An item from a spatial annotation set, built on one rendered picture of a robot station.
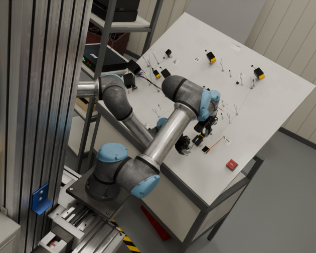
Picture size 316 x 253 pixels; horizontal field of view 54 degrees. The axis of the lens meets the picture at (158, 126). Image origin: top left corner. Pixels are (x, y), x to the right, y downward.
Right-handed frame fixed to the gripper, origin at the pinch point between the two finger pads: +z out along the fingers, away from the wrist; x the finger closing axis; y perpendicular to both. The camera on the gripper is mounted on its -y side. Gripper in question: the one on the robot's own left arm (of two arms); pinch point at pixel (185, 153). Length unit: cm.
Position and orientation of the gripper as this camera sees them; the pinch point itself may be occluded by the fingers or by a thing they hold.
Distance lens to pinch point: 200.2
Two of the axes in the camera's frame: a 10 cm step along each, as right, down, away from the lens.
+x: 1.2, -8.0, 5.8
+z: 5.0, 5.6, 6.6
